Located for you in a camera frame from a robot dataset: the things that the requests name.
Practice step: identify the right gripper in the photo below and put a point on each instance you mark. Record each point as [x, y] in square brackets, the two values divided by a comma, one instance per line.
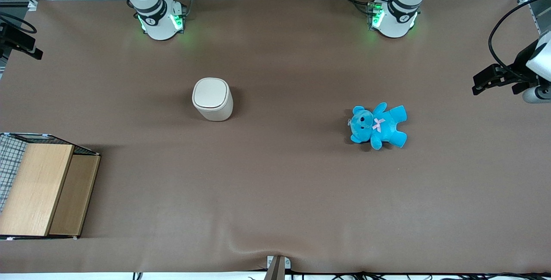
[12, 38]

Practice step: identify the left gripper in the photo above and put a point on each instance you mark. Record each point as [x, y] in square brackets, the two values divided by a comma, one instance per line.
[519, 67]

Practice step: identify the white lidded trash can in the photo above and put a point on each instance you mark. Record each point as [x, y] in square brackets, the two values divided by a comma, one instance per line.
[212, 99]

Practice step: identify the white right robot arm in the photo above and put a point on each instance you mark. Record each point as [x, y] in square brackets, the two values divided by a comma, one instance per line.
[150, 9]

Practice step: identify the blue teddy bear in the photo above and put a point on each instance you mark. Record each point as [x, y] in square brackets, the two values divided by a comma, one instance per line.
[379, 126]

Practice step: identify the wooden shelf box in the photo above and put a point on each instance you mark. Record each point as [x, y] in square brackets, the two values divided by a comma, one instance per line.
[43, 189]

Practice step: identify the brown table cloth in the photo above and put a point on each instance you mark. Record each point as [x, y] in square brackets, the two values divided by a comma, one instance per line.
[275, 185]

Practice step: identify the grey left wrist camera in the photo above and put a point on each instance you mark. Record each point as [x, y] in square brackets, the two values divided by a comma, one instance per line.
[537, 94]

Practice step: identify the front camera mount bracket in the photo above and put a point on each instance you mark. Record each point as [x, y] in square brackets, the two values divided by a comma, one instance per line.
[277, 267]

